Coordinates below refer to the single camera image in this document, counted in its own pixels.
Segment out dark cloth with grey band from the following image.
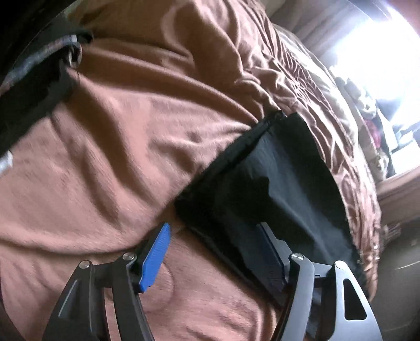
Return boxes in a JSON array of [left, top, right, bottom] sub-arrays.
[[0, 28, 94, 158]]

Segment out brown patterned bedspread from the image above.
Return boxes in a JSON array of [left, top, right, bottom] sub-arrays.
[[267, 20, 384, 296]]

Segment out black pants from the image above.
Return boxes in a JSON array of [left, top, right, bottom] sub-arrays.
[[174, 111, 370, 305]]

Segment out pink window ledge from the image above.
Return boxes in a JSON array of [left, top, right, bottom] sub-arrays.
[[377, 170, 420, 210]]

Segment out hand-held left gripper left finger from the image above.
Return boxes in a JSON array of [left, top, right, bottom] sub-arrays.
[[43, 223, 172, 341]]

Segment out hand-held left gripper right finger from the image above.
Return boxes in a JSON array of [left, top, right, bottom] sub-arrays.
[[259, 222, 384, 341]]

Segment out brown fleece blanket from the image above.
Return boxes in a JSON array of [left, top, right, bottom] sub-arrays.
[[0, 0, 296, 341]]

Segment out pile of clothes at window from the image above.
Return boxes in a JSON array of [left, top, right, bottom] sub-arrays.
[[335, 75, 406, 181]]

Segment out bright window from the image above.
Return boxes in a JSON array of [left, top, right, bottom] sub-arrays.
[[328, 0, 420, 138]]

